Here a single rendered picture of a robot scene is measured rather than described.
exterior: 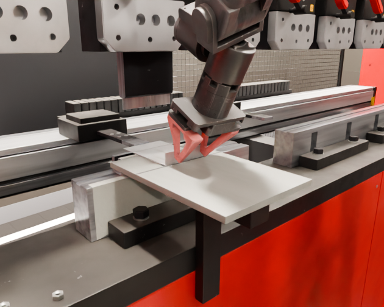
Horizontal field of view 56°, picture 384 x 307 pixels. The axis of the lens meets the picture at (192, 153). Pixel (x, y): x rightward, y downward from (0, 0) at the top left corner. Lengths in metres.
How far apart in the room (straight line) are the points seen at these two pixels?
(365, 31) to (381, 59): 1.53
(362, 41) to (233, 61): 0.74
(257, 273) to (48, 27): 0.57
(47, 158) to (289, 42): 0.59
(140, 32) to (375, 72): 2.26
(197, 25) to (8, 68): 0.70
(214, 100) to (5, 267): 0.39
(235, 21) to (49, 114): 0.77
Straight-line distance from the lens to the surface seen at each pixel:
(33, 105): 1.09
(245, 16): 0.44
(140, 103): 0.64
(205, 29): 0.44
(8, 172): 0.82
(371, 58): 2.73
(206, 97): 0.50
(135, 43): 0.58
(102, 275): 0.55
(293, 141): 0.96
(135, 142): 0.70
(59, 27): 0.52
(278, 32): 0.83
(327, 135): 1.10
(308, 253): 0.93
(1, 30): 0.50
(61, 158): 0.85
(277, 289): 0.86
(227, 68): 0.48
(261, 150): 1.20
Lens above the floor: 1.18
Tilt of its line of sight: 17 degrees down
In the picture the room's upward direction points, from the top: straight up
